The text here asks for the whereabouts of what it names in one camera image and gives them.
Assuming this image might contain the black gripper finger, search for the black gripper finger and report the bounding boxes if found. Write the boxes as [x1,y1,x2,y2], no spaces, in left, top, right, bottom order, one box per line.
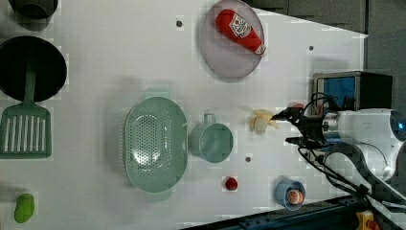
[272,107,304,121]
[285,137,306,144]

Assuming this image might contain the green oval strainer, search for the green oval strainer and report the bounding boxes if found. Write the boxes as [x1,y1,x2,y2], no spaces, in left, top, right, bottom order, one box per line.
[123,88,188,202]

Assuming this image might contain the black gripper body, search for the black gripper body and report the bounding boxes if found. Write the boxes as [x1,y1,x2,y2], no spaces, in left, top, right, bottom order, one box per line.
[299,116,325,148]

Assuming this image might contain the yellow red emergency button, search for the yellow red emergency button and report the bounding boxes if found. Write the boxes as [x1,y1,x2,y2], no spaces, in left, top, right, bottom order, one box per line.
[356,211,381,230]

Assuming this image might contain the small red tomato toy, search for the small red tomato toy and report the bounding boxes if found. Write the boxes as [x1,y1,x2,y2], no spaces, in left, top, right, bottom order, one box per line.
[225,177,238,191]

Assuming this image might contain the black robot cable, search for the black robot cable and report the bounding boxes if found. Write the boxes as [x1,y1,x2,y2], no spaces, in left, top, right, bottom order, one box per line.
[297,147,406,212]

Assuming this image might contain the red strawberry toy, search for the red strawberry toy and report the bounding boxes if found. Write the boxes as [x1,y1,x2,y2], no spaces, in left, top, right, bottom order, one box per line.
[288,103,305,108]

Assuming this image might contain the green pepper toy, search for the green pepper toy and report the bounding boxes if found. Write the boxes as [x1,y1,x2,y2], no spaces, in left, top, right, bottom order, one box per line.
[14,193,34,223]

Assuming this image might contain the green mug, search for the green mug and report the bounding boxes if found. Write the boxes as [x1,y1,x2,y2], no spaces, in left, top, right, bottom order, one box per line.
[189,113,234,163]

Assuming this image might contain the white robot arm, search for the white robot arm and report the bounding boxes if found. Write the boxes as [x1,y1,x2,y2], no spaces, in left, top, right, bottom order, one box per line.
[271,107,405,229]

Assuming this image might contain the grey round plate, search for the grey round plate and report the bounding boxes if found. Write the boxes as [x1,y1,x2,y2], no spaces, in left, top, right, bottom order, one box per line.
[199,0,267,78]

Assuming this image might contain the peeled banana toy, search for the peeled banana toy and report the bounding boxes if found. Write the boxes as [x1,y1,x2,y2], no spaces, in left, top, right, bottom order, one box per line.
[250,109,279,135]

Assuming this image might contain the blue cup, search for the blue cup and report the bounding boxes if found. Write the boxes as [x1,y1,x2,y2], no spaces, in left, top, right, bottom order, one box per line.
[275,178,305,211]

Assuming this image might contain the black round pan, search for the black round pan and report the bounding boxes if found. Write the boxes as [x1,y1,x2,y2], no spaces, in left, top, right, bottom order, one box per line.
[0,35,67,102]

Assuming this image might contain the red ketchup bottle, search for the red ketchup bottle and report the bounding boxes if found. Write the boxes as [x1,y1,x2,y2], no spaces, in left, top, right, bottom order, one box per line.
[215,9,267,56]

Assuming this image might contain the black toaster oven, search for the black toaster oven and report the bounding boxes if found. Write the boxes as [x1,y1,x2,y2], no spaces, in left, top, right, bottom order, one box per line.
[310,71,393,115]

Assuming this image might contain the dark grey cup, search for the dark grey cup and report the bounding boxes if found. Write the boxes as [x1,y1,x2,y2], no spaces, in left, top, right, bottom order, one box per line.
[9,0,58,19]

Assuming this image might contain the green spatula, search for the green spatula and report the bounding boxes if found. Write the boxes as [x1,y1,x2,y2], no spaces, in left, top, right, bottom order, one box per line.
[0,71,52,159]

